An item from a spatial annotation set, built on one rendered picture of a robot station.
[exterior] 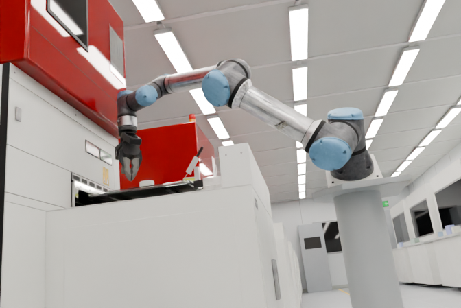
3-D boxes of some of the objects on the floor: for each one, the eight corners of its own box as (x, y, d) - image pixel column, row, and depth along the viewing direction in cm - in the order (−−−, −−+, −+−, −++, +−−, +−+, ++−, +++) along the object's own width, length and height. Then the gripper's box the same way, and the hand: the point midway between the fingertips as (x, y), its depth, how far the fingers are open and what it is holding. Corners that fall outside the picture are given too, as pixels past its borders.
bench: (409, 286, 1087) (392, 201, 1146) (395, 284, 1257) (380, 210, 1317) (457, 281, 1074) (437, 195, 1134) (436, 280, 1245) (419, 205, 1304)
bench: (434, 289, 878) (411, 185, 937) (413, 287, 1049) (394, 198, 1108) (494, 283, 866) (467, 178, 925) (463, 281, 1037) (442, 193, 1096)
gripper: (133, 134, 191) (136, 184, 185) (112, 132, 186) (113, 184, 180) (141, 127, 184) (144, 180, 178) (119, 125, 179) (121, 179, 173)
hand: (131, 177), depth 177 cm, fingers closed
